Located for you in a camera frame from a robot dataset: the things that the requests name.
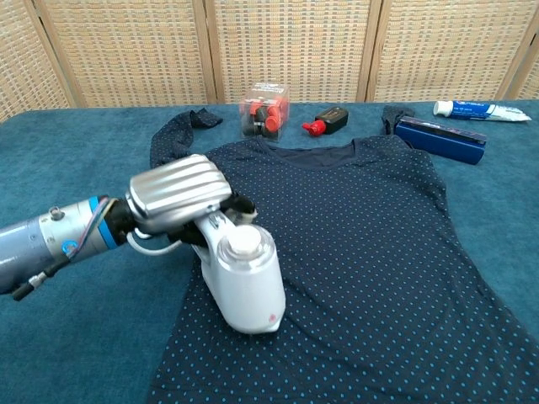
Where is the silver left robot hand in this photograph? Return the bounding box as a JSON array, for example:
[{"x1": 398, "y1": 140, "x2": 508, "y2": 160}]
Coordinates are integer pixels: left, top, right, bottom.
[{"x1": 111, "y1": 153, "x2": 258, "y2": 249}]

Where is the black bottle with red cap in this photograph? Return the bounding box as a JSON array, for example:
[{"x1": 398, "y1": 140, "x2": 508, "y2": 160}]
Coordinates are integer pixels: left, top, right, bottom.
[{"x1": 302, "y1": 107, "x2": 350, "y2": 138}]

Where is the white power cable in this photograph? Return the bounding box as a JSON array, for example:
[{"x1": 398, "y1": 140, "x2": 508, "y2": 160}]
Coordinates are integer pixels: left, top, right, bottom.
[{"x1": 125, "y1": 232, "x2": 187, "y2": 257}]

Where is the navy dotted shirt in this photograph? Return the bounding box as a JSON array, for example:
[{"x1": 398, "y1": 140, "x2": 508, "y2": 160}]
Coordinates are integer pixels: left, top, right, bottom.
[{"x1": 149, "y1": 105, "x2": 539, "y2": 404}]

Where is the clear box of red capsules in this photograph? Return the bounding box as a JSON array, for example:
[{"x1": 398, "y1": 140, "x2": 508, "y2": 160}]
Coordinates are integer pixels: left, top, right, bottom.
[{"x1": 238, "y1": 82, "x2": 291, "y2": 139}]

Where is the white and blue toothpaste tube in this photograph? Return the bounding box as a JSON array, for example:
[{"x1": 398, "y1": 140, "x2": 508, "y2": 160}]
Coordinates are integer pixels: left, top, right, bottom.
[{"x1": 433, "y1": 99, "x2": 532, "y2": 123}]

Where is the long dark blue box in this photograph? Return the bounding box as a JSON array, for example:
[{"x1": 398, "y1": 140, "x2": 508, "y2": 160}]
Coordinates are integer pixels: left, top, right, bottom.
[{"x1": 394, "y1": 116, "x2": 488, "y2": 166}]

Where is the teal felt table cover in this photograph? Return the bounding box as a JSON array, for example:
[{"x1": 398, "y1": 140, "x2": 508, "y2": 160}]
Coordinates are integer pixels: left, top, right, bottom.
[{"x1": 0, "y1": 98, "x2": 539, "y2": 404}]

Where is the woven rattan folding screen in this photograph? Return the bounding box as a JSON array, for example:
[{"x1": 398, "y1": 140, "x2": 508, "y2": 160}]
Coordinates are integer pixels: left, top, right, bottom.
[{"x1": 0, "y1": 0, "x2": 539, "y2": 123}]

